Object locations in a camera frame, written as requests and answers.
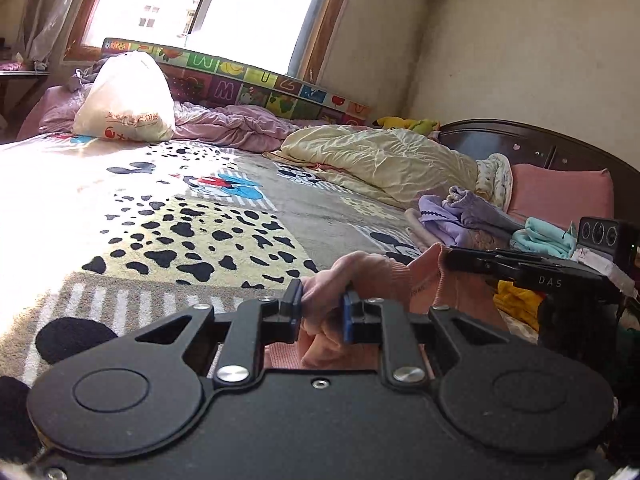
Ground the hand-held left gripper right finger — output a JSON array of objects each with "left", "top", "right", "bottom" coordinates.
[{"left": 342, "top": 289, "right": 512, "bottom": 389}]

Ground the dark wooden headboard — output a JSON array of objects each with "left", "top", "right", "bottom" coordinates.
[{"left": 437, "top": 119, "right": 640, "bottom": 196}]

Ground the window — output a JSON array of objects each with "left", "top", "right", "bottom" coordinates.
[{"left": 65, "top": 0, "right": 361, "bottom": 83}]

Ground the dark side table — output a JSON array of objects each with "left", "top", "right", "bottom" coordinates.
[{"left": 0, "top": 57, "right": 51, "bottom": 131}]

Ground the white plastic bag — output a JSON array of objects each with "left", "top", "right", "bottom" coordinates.
[{"left": 72, "top": 51, "right": 176, "bottom": 143}]

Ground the cream quilt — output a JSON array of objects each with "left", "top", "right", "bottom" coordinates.
[{"left": 262, "top": 125, "right": 481, "bottom": 211}]

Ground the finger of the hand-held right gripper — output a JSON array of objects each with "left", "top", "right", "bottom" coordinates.
[{"left": 444, "top": 246, "right": 531, "bottom": 281}]

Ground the colourful alphabet foam mat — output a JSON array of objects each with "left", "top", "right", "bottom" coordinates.
[{"left": 101, "top": 37, "right": 373, "bottom": 128}]

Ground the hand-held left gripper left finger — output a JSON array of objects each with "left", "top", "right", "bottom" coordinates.
[{"left": 121, "top": 277, "right": 304, "bottom": 392}]

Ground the yellow knit sweater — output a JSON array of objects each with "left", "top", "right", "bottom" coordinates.
[{"left": 494, "top": 280, "right": 546, "bottom": 332}]

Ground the pink sweatshirt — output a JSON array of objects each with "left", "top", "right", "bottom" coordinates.
[{"left": 262, "top": 242, "right": 511, "bottom": 368}]

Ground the lilac duvet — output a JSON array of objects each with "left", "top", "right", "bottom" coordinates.
[{"left": 17, "top": 57, "right": 321, "bottom": 153}]

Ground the purple folded garment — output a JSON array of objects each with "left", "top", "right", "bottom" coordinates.
[{"left": 417, "top": 185, "right": 526, "bottom": 241}]

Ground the yellow plush toy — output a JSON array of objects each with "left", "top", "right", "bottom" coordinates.
[{"left": 374, "top": 116, "right": 442, "bottom": 136}]

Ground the pink pillow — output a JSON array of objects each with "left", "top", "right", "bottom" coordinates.
[{"left": 505, "top": 162, "right": 615, "bottom": 231}]

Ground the cartoon mouse printed blanket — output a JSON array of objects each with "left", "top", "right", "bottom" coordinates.
[{"left": 0, "top": 132, "right": 541, "bottom": 391}]

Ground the white dotted cloth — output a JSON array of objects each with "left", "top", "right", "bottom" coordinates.
[{"left": 474, "top": 153, "right": 514, "bottom": 207}]

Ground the teal folded garment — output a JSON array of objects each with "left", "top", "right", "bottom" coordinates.
[{"left": 510, "top": 216, "right": 578, "bottom": 259}]

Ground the lilac flower print garment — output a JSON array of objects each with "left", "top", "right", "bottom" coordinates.
[{"left": 404, "top": 207, "right": 453, "bottom": 251}]

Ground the sheer curtain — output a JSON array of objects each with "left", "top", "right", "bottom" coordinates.
[{"left": 15, "top": 0, "right": 96, "bottom": 66}]

